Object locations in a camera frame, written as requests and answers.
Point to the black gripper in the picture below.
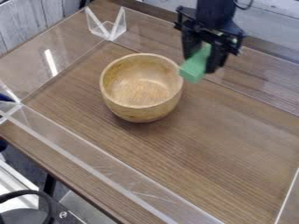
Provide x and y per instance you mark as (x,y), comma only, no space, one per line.
(208,24)

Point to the green rectangular block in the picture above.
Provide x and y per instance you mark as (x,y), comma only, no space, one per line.
(192,68)

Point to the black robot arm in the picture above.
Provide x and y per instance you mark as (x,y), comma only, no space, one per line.
(211,36)

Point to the light wooden bowl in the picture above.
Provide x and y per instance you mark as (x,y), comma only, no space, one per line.
(141,87)

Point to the black table leg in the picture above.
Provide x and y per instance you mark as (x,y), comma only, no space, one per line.
(49,184)

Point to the clear acrylic corner bracket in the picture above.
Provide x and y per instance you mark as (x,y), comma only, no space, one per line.
(107,30)

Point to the clear acrylic tray wall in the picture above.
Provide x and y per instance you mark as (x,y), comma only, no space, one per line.
(113,186)

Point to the grey metal bracket with screw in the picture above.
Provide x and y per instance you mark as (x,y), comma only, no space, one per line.
(63,216)

